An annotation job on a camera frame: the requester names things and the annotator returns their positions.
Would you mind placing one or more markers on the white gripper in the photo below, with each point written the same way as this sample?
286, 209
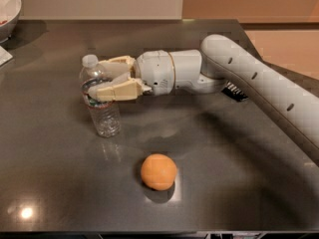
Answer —
155, 71

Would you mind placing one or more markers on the clear plastic water bottle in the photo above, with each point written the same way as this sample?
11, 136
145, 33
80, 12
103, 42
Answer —
105, 115

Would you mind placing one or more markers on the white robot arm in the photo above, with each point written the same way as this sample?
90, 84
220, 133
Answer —
217, 62

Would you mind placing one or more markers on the orange fruit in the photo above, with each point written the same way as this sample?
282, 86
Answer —
158, 172

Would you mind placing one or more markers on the white paper napkin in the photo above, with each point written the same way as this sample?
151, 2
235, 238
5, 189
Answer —
5, 56

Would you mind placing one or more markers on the white bowl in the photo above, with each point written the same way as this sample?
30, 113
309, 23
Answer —
9, 15

